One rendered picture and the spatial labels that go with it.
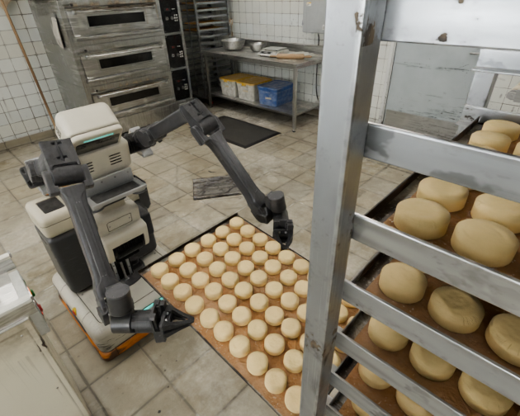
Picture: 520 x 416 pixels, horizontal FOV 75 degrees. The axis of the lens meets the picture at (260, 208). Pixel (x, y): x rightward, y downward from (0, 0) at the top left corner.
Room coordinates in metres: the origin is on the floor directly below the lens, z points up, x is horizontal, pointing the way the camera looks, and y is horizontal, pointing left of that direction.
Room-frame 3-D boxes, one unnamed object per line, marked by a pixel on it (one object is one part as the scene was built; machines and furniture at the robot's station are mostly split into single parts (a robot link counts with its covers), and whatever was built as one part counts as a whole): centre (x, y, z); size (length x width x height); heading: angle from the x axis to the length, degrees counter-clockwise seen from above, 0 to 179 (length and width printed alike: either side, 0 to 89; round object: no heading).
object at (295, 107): (5.29, -0.09, 0.49); 1.90 x 0.72 x 0.98; 45
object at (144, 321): (0.57, 0.30, 0.99); 0.07 x 0.07 x 0.10; 0
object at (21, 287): (0.85, 0.85, 0.77); 0.24 x 0.04 x 0.14; 43
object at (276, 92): (5.08, -0.31, 0.36); 0.47 x 0.38 x 0.26; 137
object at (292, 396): (0.37, -0.06, 0.97); 0.05 x 0.05 x 0.02
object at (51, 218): (1.56, 0.92, 0.59); 0.55 x 0.34 x 0.83; 135
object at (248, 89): (5.40, 0.01, 0.36); 0.47 x 0.38 x 0.26; 135
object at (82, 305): (1.49, 0.85, 0.16); 0.67 x 0.64 x 0.25; 45
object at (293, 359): (0.45, -0.07, 0.97); 0.05 x 0.05 x 0.02
